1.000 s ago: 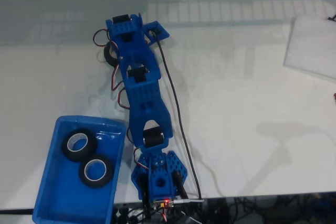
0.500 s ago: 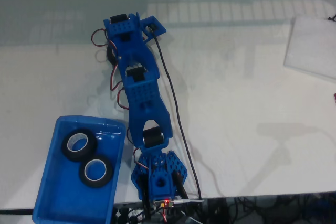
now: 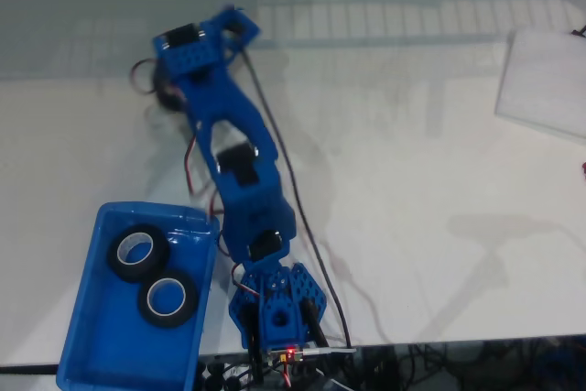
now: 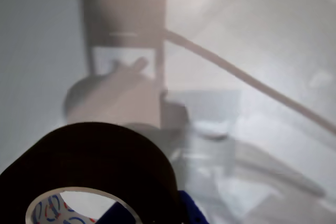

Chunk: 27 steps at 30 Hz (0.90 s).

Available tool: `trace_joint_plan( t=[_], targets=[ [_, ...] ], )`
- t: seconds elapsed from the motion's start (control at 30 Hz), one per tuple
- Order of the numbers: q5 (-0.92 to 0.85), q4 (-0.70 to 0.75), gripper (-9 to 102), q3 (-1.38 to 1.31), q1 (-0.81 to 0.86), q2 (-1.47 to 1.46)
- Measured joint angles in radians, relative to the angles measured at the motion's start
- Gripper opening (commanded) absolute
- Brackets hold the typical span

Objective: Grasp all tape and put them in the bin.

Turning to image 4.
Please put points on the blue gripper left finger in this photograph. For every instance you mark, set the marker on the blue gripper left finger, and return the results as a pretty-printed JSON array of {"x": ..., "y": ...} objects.
[{"x": 115, "y": 214}]

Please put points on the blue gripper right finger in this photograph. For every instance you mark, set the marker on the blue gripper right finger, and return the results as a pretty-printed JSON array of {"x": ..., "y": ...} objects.
[{"x": 193, "y": 211}]

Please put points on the black tape roll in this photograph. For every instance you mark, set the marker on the black tape roll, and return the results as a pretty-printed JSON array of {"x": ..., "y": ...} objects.
[{"x": 105, "y": 155}]

